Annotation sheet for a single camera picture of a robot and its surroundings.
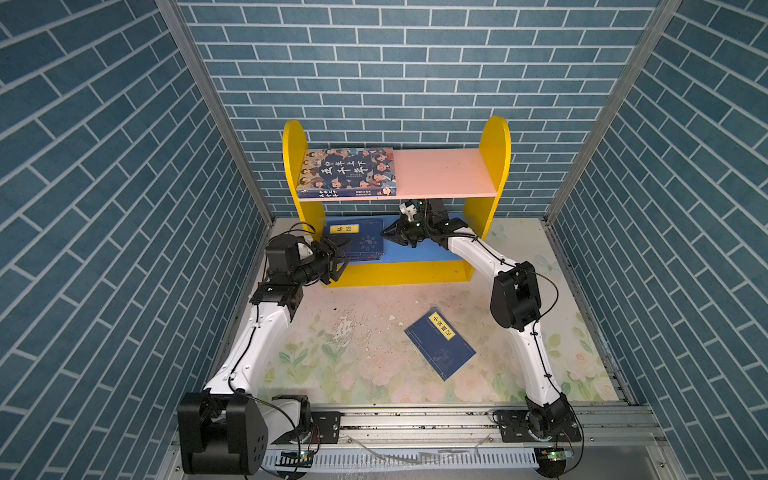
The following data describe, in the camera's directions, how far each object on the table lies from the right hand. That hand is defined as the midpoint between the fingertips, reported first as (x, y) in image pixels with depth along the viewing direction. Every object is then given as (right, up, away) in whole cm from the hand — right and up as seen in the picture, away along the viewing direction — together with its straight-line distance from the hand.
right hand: (378, 232), depth 91 cm
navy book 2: (+19, -34, -3) cm, 39 cm away
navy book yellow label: (-4, -1, +2) cm, 4 cm away
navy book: (-4, -7, -2) cm, 9 cm away
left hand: (-6, -4, -16) cm, 17 cm away
